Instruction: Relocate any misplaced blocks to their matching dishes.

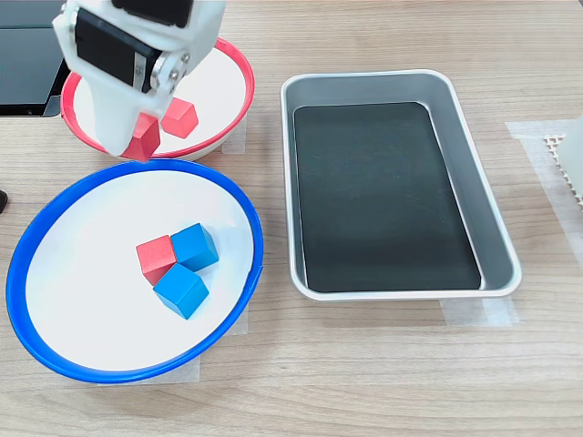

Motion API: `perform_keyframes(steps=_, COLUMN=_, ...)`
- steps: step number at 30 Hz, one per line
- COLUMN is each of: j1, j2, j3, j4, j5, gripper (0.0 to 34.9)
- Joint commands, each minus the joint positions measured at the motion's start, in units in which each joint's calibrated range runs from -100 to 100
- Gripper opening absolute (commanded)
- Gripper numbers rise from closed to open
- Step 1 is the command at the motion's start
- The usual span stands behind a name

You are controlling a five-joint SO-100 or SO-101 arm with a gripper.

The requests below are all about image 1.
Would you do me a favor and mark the red cube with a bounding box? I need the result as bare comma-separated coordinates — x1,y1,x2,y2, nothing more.
120,111,162,164
159,97,199,140
135,235,178,287

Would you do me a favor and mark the blue cube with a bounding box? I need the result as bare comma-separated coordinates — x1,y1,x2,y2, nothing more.
169,222,220,273
152,262,210,320

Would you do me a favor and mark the red-rimmed white plate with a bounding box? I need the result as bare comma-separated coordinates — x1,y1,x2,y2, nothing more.
59,36,256,162

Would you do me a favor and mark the black flat device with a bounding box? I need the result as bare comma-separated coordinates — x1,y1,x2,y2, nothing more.
0,0,77,118

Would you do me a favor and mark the clear tape strip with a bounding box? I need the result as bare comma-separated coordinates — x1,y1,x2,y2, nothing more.
220,111,249,155
439,298,521,327
97,352,201,386
221,309,250,337

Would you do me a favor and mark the blue-rimmed white plate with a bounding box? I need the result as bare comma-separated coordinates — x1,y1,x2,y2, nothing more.
5,158,265,385

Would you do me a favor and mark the black tray mat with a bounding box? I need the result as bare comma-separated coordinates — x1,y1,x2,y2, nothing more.
292,101,483,294

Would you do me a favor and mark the translucent tape sheet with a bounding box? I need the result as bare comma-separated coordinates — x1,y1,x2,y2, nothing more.
504,118,583,265

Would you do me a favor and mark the steel tray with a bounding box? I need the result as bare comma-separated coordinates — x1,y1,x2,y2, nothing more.
279,68,524,302

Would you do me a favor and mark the pale perforated plate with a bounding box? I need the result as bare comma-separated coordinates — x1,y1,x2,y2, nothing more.
542,131,583,211

